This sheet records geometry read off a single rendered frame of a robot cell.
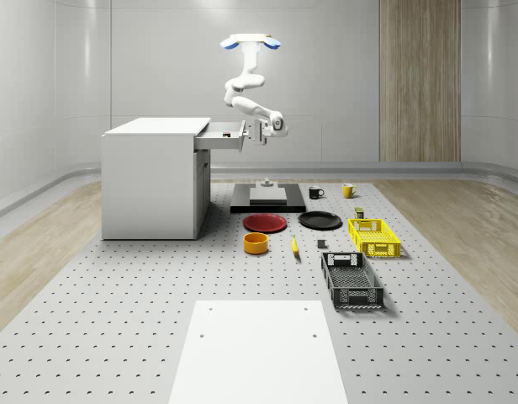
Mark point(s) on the dark grey basket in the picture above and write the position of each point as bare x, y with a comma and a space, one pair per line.
355, 296

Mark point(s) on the yellow basket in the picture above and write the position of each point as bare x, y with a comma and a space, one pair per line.
376, 248

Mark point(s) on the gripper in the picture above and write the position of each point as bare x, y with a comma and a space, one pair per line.
261, 132

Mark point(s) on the white cabinet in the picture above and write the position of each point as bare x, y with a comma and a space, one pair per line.
149, 185

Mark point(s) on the black stove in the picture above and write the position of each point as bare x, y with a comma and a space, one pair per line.
242, 202

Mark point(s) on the banana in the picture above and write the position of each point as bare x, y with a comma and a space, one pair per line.
294, 247

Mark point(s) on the flat-sided can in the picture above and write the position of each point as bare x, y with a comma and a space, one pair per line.
359, 213

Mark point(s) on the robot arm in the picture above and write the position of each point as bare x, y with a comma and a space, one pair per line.
250, 105

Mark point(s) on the yellow mug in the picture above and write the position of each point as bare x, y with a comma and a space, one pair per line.
348, 191

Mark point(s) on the yellow bowl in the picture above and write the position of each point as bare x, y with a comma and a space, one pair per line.
255, 245

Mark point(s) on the black mug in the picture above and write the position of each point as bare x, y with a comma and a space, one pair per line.
314, 193

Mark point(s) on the white drawer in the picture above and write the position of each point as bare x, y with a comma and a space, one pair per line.
217, 143

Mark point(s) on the red plate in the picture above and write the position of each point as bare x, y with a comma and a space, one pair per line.
265, 223

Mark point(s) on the white board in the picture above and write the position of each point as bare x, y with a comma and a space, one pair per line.
259, 357

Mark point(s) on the black plate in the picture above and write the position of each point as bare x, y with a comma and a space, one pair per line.
320, 220

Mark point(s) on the grey cube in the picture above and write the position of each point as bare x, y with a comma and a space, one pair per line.
322, 244

